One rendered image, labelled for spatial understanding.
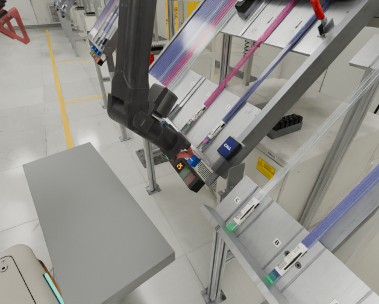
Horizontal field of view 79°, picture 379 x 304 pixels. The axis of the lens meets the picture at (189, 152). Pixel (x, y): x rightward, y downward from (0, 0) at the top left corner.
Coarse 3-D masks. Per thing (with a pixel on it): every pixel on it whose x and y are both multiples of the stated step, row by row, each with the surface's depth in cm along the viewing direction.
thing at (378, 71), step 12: (372, 72) 41; (360, 84) 41; (348, 96) 42; (360, 96) 41; (348, 108) 41; (336, 120) 42; (324, 132) 42; (312, 144) 42; (300, 156) 43; (288, 168) 43; (276, 180) 43; (264, 192) 44
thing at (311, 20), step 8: (328, 0) 60; (312, 16) 61; (304, 24) 62; (312, 24) 62; (304, 32) 62; (296, 40) 62; (288, 48) 62; (280, 56) 62; (272, 64) 63; (264, 72) 64; (256, 80) 64; (256, 88) 64; (248, 96) 64; (240, 104) 65; (232, 112) 65; (224, 120) 65
